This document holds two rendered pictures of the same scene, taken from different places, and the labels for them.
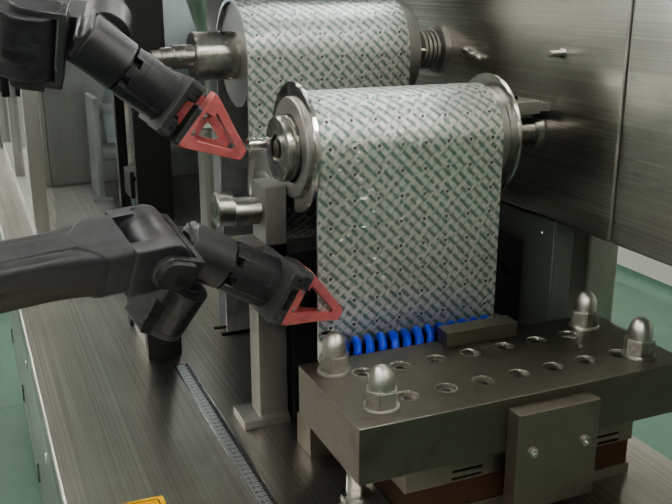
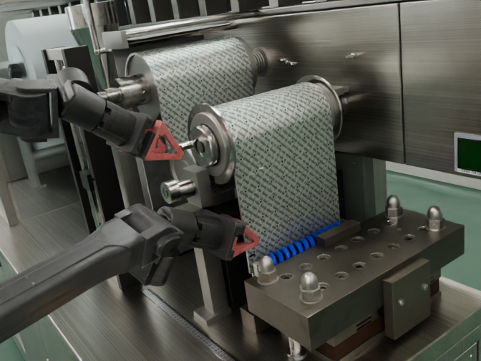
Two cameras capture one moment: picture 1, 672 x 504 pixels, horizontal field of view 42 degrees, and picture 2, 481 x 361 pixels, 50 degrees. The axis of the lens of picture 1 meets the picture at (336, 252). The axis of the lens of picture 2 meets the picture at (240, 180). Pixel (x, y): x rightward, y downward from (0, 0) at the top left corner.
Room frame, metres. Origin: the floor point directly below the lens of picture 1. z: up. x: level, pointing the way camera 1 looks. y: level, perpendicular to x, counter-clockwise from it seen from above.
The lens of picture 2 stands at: (0.10, 0.16, 1.48)
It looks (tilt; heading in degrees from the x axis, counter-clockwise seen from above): 19 degrees down; 350
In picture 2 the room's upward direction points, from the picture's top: 8 degrees counter-clockwise
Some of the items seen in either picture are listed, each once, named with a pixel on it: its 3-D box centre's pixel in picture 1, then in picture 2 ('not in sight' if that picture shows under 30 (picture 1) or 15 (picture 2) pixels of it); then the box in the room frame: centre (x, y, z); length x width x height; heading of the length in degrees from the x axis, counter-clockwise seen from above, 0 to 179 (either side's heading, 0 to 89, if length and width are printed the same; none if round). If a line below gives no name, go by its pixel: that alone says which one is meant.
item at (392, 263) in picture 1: (410, 271); (292, 205); (0.98, -0.09, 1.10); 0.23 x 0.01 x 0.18; 113
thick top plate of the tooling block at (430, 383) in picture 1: (493, 387); (360, 266); (0.88, -0.17, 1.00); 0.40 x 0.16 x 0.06; 113
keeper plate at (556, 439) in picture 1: (553, 452); (409, 298); (0.80, -0.22, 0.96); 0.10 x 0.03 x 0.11; 113
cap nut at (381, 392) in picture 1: (381, 385); (309, 285); (0.78, -0.04, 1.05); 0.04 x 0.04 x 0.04
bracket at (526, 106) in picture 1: (518, 103); (329, 89); (1.10, -0.23, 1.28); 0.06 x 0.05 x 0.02; 113
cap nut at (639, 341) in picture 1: (640, 336); (434, 216); (0.90, -0.34, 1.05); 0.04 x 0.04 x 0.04
